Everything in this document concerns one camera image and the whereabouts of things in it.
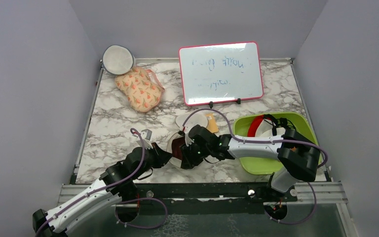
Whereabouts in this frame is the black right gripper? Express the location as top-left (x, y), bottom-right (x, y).
top-left (180, 140), bottom-right (212, 170)

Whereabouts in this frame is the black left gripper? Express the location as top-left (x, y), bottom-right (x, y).
top-left (132, 142), bottom-right (172, 180)

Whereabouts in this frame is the dark bra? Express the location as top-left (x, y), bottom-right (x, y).
top-left (171, 137), bottom-right (186, 160)

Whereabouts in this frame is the white bra with black straps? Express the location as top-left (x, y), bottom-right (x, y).
top-left (255, 118), bottom-right (297, 137)

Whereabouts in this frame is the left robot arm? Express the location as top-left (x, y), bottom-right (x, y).
top-left (33, 143), bottom-right (172, 237)

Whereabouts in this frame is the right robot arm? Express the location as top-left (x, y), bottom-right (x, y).
top-left (179, 125), bottom-right (321, 201)

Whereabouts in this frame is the red and black bra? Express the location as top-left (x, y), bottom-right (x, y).
top-left (247, 114), bottom-right (276, 137)

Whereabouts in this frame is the peach floral bra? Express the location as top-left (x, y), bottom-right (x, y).
top-left (114, 67), bottom-right (165, 113)

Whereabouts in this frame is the grey rimmed mesh laundry bag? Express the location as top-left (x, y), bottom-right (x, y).
top-left (102, 45), bottom-right (136, 76)

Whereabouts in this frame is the green plastic tray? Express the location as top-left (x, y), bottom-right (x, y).
top-left (233, 112), bottom-right (317, 175)

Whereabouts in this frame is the pink framed whiteboard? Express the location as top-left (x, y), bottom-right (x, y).
top-left (178, 41), bottom-right (264, 106)

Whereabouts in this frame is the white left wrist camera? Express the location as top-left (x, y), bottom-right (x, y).
top-left (141, 129), bottom-right (152, 141)

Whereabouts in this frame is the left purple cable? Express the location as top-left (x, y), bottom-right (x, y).
top-left (34, 127), bottom-right (148, 237)

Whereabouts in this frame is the purple cable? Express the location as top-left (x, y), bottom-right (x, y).
top-left (181, 108), bottom-right (329, 169)
top-left (34, 127), bottom-right (148, 237)

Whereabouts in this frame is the black mounting rail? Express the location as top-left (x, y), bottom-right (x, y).
top-left (68, 181), bottom-right (298, 215)

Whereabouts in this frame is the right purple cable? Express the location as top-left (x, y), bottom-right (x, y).
top-left (181, 108), bottom-right (329, 169)

